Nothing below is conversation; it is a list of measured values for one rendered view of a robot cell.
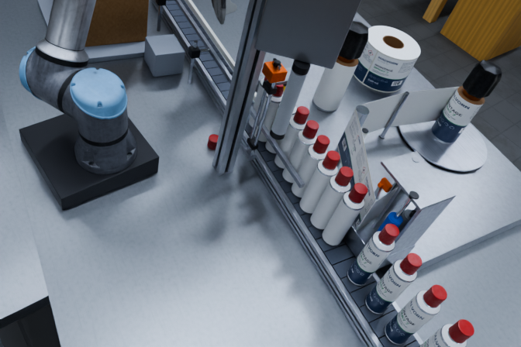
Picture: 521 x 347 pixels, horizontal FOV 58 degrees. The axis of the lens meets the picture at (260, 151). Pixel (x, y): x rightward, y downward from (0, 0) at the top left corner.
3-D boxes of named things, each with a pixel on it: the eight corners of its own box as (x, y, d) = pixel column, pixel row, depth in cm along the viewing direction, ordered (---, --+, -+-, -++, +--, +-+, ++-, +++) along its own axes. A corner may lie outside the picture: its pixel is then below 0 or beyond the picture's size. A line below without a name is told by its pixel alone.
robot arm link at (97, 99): (105, 151, 109) (99, 108, 99) (60, 125, 112) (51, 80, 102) (139, 122, 117) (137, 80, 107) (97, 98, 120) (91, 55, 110)
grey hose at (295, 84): (287, 138, 112) (313, 67, 97) (274, 141, 111) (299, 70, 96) (280, 128, 114) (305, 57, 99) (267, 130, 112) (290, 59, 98)
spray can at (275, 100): (272, 142, 138) (291, 89, 124) (255, 143, 137) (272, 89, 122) (268, 130, 142) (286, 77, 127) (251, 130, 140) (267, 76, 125)
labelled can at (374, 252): (370, 282, 113) (408, 235, 99) (354, 290, 111) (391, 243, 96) (358, 264, 116) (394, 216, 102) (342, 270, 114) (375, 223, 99)
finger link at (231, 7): (239, 23, 149) (238, -8, 145) (222, 25, 146) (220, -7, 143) (235, 22, 151) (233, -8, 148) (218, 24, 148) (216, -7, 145)
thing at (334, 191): (332, 227, 122) (362, 176, 108) (316, 232, 120) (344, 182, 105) (322, 211, 125) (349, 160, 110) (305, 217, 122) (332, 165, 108)
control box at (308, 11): (332, 70, 98) (367, -14, 85) (253, 49, 97) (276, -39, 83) (332, 44, 105) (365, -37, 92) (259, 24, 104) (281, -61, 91)
